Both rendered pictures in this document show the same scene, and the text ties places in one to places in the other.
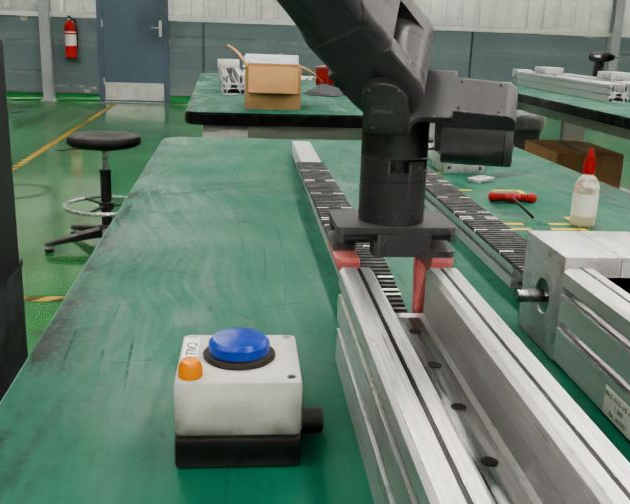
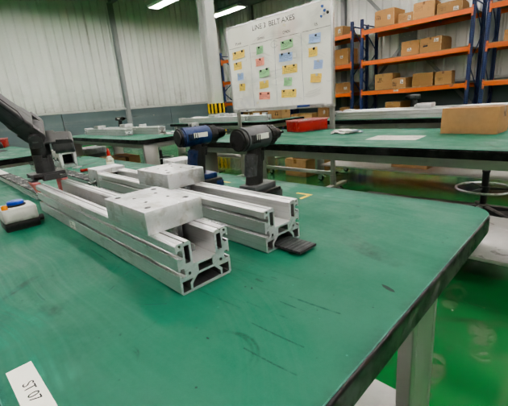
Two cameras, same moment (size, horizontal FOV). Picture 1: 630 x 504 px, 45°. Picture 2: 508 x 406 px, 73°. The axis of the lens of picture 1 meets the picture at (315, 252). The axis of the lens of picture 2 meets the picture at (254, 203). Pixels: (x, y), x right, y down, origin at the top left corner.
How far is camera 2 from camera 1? 0.66 m
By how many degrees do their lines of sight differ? 36
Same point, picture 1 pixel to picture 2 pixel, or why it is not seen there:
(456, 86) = (54, 134)
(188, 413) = (7, 217)
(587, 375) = not seen: hidden behind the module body
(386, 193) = (43, 163)
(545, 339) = not seen: hidden behind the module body
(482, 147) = (65, 147)
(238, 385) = (18, 208)
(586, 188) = (109, 159)
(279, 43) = not seen: outside the picture
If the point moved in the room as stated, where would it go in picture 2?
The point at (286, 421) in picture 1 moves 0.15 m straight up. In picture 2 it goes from (34, 213) to (19, 159)
